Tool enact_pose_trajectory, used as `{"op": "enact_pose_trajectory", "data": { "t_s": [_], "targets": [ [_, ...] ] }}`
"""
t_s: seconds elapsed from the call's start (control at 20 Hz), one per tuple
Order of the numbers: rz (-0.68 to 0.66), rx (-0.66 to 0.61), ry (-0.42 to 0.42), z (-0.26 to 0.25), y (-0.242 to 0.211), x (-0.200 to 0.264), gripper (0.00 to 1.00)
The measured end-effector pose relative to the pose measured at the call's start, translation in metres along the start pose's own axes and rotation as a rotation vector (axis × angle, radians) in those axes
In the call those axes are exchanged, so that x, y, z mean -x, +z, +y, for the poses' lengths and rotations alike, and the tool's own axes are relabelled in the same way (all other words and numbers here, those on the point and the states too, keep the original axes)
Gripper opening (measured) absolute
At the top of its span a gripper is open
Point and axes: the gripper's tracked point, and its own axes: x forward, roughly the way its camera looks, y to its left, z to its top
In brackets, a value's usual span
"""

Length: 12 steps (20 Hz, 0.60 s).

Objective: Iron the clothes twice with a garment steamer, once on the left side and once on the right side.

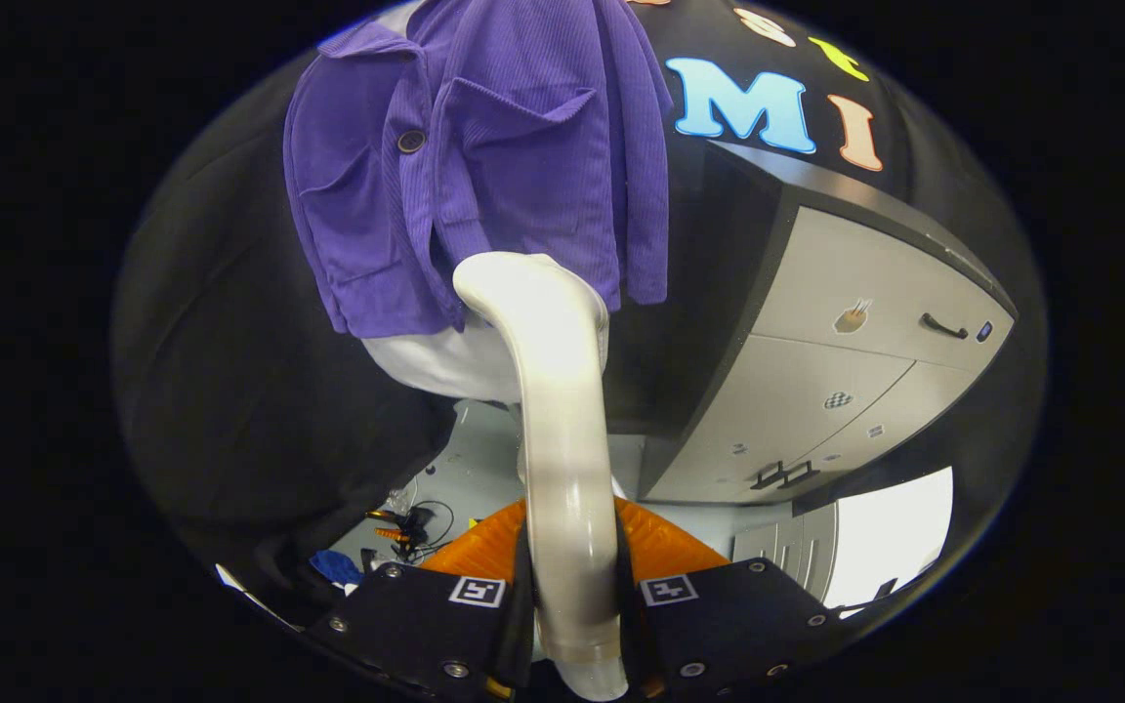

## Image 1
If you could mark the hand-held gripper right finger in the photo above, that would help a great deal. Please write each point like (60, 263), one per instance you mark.
(738, 625)

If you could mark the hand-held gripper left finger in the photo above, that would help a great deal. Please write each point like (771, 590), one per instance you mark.
(406, 625)

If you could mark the white garment steamer head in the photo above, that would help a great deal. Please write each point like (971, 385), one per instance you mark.
(562, 420)

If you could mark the blue cloth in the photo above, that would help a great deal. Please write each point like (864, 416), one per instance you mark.
(336, 568)

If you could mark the orange tool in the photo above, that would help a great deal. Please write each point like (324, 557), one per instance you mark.
(392, 533)

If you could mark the grey cabinet with dark top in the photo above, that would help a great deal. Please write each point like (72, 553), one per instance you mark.
(816, 391)

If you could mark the white mannequin torso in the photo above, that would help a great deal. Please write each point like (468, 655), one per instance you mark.
(445, 361)

